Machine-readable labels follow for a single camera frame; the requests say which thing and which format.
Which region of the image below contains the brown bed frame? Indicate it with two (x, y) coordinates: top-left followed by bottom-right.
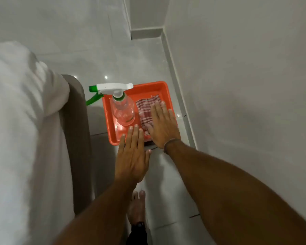
(59, 74), (93, 215)

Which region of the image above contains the person's left hand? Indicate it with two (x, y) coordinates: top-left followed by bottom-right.
(114, 124), (152, 186)

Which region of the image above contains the red white checkered cloth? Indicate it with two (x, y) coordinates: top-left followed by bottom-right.
(135, 94), (162, 136)

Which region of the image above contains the person's left forearm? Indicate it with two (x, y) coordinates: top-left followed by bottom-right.
(53, 179), (139, 245)

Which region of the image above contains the black trouser leg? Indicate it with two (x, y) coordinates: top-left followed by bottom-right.
(126, 222), (148, 245)

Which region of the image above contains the person's bare foot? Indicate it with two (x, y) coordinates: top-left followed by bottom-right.
(127, 190), (146, 226)

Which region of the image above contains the thin wrist bracelet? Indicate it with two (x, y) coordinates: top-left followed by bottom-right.
(163, 138), (181, 154)

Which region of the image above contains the orange plastic tray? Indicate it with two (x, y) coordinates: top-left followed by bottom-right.
(102, 81), (178, 146)

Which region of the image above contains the person's right forearm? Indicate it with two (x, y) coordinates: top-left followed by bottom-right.
(166, 140), (306, 245)

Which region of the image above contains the person's right hand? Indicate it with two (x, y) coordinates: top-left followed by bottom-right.
(145, 101), (181, 149)

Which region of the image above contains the clear spray bottle green trigger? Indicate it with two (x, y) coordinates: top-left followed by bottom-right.
(86, 83), (136, 126)

